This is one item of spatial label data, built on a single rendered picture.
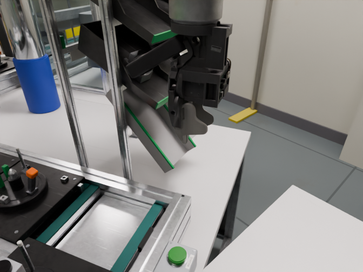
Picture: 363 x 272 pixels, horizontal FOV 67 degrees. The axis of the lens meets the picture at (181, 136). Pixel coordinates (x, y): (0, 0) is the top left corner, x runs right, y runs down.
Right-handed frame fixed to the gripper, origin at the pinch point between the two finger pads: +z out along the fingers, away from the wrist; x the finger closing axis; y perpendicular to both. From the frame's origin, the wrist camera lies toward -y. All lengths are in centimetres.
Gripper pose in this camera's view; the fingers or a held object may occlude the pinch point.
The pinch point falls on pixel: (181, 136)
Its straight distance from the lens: 50.3
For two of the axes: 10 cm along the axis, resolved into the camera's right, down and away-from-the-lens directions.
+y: 9.3, 2.0, -3.1
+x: 3.7, -4.9, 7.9
